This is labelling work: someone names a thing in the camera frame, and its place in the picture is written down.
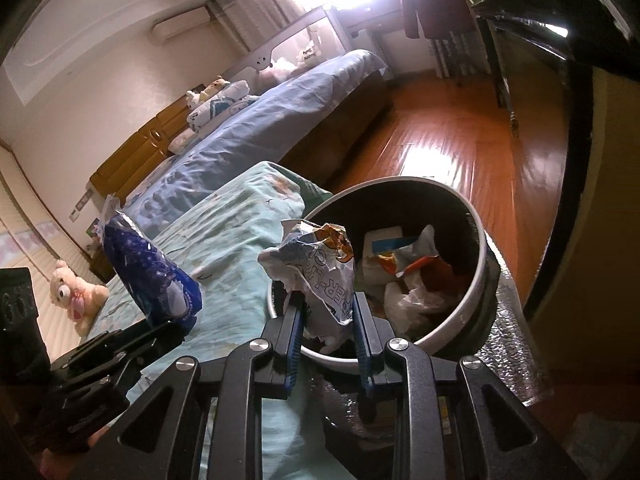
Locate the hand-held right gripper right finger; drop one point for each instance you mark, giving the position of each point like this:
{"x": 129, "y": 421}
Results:
{"x": 362, "y": 350}

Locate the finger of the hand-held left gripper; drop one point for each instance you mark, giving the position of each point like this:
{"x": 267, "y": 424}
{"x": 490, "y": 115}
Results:
{"x": 100, "y": 345}
{"x": 145, "y": 350}

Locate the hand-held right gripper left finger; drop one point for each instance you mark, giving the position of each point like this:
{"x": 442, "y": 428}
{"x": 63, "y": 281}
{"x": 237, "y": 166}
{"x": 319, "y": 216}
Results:
{"x": 295, "y": 345}

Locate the white printed packet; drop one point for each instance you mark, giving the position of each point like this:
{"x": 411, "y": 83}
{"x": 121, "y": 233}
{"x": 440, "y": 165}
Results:
{"x": 320, "y": 280}

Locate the blue starry snack bag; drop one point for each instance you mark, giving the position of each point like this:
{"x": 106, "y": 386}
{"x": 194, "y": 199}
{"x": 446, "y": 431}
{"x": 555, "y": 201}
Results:
{"x": 145, "y": 265}

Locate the orange snack packet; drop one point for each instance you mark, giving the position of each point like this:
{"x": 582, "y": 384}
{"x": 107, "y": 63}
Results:
{"x": 415, "y": 255}

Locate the red snack packet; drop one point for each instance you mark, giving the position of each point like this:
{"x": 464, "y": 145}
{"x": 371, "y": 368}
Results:
{"x": 441, "y": 275}

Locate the white black bin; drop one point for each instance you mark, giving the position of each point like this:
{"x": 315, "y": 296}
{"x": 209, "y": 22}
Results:
{"x": 440, "y": 210}

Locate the cream teddy bear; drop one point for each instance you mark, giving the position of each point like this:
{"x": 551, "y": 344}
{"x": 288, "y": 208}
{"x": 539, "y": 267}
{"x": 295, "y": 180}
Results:
{"x": 65, "y": 285}

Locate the wooden nightstand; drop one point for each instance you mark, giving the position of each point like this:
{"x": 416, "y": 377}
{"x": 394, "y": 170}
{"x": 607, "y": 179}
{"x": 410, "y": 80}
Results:
{"x": 102, "y": 257}

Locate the white louvred closet door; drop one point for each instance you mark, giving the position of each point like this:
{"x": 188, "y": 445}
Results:
{"x": 30, "y": 210}

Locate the wooden headboard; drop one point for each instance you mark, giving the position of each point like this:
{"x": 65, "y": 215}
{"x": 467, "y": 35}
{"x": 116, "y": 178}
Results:
{"x": 135, "y": 155}

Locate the white floral pillow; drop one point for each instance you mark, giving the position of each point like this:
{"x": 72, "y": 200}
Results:
{"x": 182, "y": 141}

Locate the blue bed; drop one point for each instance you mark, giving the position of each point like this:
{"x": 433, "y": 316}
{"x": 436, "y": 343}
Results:
{"x": 280, "y": 110}

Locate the patterned pillows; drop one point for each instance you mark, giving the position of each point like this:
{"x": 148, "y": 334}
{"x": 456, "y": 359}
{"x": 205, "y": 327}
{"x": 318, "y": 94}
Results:
{"x": 222, "y": 105}

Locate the pink plush toy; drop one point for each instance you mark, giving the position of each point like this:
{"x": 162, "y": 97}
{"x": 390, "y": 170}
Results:
{"x": 275, "y": 71}

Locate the small white plush toy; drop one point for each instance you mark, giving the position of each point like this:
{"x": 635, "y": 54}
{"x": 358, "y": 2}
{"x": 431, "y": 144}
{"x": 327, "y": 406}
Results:
{"x": 307, "y": 52}

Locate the white radiator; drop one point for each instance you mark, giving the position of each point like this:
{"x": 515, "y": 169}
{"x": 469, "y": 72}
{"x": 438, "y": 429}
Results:
{"x": 457, "y": 55}

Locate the white air conditioner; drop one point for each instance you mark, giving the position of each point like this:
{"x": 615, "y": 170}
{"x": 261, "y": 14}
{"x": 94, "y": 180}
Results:
{"x": 180, "y": 25}

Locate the dark wooden desk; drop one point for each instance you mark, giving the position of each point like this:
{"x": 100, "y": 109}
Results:
{"x": 372, "y": 17}

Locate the grey curtain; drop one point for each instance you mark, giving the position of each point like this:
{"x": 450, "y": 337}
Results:
{"x": 255, "y": 5}

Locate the black glossy cabinet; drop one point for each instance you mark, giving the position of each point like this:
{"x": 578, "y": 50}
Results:
{"x": 550, "y": 10}

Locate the photo frame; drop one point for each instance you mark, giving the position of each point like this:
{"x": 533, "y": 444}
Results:
{"x": 94, "y": 227}

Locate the grey bed rail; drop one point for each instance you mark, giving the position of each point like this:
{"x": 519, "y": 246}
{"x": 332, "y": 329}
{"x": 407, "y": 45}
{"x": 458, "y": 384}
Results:
{"x": 280, "y": 40}

